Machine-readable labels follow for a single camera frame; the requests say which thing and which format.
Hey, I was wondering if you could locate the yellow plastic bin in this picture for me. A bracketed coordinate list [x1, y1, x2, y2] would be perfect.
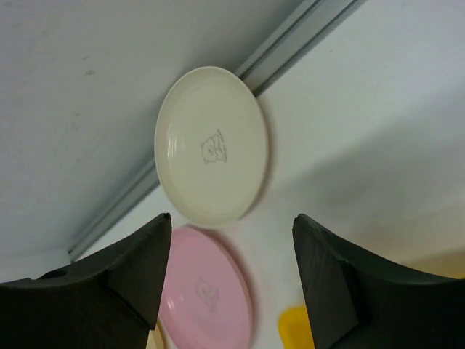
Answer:
[278, 305, 315, 349]

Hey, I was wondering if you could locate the pink plate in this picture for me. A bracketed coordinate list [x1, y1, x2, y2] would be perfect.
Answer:
[159, 226, 254, 348]

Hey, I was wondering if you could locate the cream white plate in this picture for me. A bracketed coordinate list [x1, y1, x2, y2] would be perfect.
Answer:
[154, 66, 270, 228]

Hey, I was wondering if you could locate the aluminium table frame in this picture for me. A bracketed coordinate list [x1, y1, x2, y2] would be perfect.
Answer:
[69, 1, 357, 260]

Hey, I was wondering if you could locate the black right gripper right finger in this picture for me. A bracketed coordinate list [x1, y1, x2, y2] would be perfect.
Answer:
[292, 214, 464, 348]

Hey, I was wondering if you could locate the orange plate far left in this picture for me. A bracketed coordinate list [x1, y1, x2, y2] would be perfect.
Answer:
[146, 320, 166, 349]

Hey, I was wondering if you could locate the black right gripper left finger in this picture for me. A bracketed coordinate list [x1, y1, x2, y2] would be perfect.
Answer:
[1, 213, 171, 348]

